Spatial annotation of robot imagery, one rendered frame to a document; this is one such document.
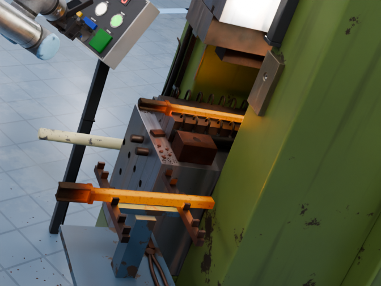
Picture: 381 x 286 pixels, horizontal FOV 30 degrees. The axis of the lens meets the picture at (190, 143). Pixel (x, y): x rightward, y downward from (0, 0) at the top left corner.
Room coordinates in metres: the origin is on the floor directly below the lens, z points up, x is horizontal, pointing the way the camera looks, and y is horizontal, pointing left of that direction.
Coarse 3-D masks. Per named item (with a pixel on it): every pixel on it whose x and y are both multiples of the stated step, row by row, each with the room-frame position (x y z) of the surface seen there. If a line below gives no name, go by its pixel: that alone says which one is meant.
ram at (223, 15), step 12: (204, 0) 2.17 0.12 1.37; (216, 0) 2.09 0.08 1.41; (228, 0) 2.03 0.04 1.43; (240, 0) 2.05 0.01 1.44; (252, 0) 2.07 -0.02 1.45; (264, 0) 2.08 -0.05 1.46; (276, 0) 2.10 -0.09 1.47; (216, 12) 2.06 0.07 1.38; (228, 12) 2.04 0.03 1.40; (240, 12) 2.06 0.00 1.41; (252, 12) 2.07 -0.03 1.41; (264, 12) 2.09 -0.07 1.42; (240, 24) 2.06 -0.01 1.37; (252, 24) 2.08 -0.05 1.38; (264, 24) 2.10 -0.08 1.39
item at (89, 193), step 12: (60, 192) 1.52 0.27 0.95; (72, 192) 1.54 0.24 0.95; (84, 192) 1.55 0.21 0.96; (96, 192) 1.56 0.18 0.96; (108, 192) 1.59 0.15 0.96; (120, 192) 1.61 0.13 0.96; (132, 192) 1.63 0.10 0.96; (144, 192) 1.65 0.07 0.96; (156, 192) 1.67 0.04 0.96; (156, 204) 1.65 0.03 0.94; (168, 204) 1.66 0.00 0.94; (180, 204) 1.68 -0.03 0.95; (192, 204) 1.70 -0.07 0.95; (204, 204) 1.72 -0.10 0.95
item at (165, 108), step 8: (144, 104) 2.10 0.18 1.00; (152, 104) 2.10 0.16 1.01; (160, 104) 2.11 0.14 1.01; (168, 104) 2.13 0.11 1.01; (176, 104) 2.17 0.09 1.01; (160, 112) 2.12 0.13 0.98; (168, 112) 2.12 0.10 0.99; (192, 112) 2.17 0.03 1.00; (200, 112) 2.18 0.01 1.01; (208, 112) 2.20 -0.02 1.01; (216, 112) 2.22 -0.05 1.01; (224, 112) 2.25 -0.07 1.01; (240, 120) 2.25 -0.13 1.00
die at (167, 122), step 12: (168, 96) 2.27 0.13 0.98; (204, 108) 2.26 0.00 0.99; (216, 108) 2.30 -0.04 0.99; (228, 108) 2.36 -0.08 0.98; (168, 120) 2.12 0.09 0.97; (180, 120) 2.10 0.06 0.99; (192, 120) 2.13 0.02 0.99; (204, 120) 2.16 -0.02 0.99; (216, 120) 2.19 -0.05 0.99; (228, 120) 2.22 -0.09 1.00; (168, 132) 2.09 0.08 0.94; (216, 132) 2.15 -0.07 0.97; (228, 132) 2.17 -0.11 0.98; (216, 144) 2.15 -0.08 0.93
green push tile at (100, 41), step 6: (102, 30) 2.49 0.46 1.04; (96, 36) 2.48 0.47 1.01; (102, 36) 2.47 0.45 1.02; (108, 36) 2.46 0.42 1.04; (90, 42) 2.47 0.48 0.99; (96, 42) 2.46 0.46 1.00; (102, 42) 2.45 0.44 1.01; (108, 42) 2.45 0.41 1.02; (96, 48) 2.44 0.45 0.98; (102, 48) 2.43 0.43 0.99
